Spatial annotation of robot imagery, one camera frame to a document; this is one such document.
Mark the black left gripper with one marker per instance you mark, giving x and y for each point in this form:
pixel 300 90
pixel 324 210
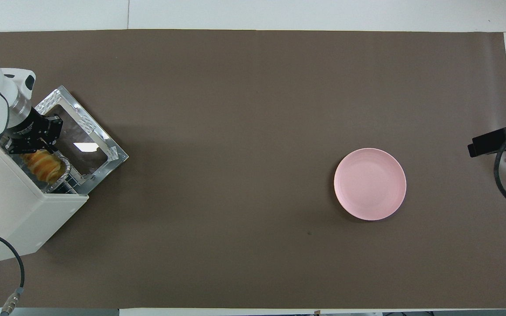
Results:
pixel 29 125

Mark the orange sliced bread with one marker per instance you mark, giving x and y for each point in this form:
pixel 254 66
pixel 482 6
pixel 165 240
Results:
pixel 42 166

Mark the aluminium foil tray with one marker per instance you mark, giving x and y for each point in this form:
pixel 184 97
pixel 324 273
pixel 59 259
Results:
pixel 66 169

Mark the glass oven door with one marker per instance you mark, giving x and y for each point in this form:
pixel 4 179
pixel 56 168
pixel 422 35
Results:
pixel 99 145

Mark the cream toaster oven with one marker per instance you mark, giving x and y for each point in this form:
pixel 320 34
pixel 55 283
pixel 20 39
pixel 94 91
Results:
pixel 11 219

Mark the pink plate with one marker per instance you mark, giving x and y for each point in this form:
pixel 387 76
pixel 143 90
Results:
pixel 369 184

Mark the brown table mat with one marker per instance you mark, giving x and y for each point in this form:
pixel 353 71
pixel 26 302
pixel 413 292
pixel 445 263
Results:
pixel 235 153

